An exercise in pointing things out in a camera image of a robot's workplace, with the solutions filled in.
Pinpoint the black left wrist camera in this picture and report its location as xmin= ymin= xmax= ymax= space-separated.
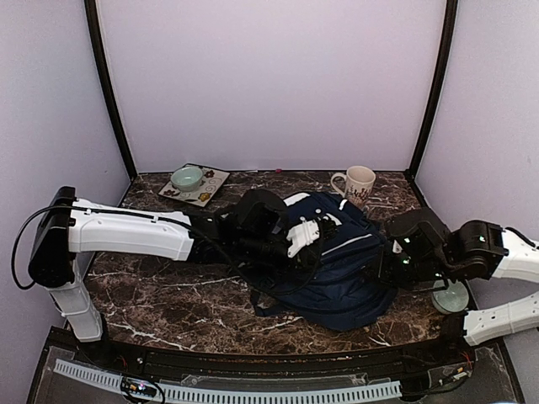
xmin=233 ymin=189 xmax=290 ymax=237

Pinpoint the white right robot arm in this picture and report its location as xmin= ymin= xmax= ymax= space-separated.
xmin=374 ymin=210 xmax=538 ymax=365

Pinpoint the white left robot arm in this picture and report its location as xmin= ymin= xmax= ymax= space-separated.
xmin=24 ymin=186 xmax=324 ymax=367

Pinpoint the pale green bowl right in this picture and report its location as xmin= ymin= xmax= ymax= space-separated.
xmin=431 ymin=281 xmax=469 ymax=315

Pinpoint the right black frame post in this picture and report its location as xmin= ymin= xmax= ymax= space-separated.
xmin=408 ymin=0 xmax=458 ymax=178

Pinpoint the black front rail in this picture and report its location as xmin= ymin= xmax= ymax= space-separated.
xmin=40 ymin=327 xmax=501 ymax=380

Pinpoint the left black frame post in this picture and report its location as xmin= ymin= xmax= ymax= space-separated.
xmin=83 ymin=0 xmax=138 ymax=181

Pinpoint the black frame post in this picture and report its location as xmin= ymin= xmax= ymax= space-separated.
xmin=408 ymin=0 xmax=458 ymax=178
xmin=83 ymin=0 xmax=138 ymax=181

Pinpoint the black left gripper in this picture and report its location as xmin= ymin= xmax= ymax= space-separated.
xmin=237 ymin=223 xmax=324 ymax=285

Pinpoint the grey slotted cable duct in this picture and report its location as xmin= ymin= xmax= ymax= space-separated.
xmin=53 ymin=359 xmax=402 ymax=403

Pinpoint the square floral plate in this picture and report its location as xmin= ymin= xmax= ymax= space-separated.
xmin=158 ymin=164 xmax=230 ymax=207

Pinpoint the cream floral mug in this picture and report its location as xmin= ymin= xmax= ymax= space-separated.
xmin=330 ymin=166 xmax=376 ymax=209

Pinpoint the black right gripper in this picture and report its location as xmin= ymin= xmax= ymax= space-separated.
xmin=362 ymin=242 xmax=453 ymax=290

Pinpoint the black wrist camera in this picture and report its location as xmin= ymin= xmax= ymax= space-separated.
xmin=233 ymin=189 xmax=290 ymax=237
xmin=385 ymin=207 xmax=451 ymax=260

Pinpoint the pale green bowl on plate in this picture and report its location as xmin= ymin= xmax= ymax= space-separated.
xmin=170 ymin=166 xmax=204 ymax=192

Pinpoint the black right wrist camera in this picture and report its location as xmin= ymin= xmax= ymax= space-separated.
xmin=385 ymin=207 xmax=451 ymax=260

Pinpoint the navy blue student backpack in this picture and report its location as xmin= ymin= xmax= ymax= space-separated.
xmin=250 ymin=192 xmax=398 ymax=332

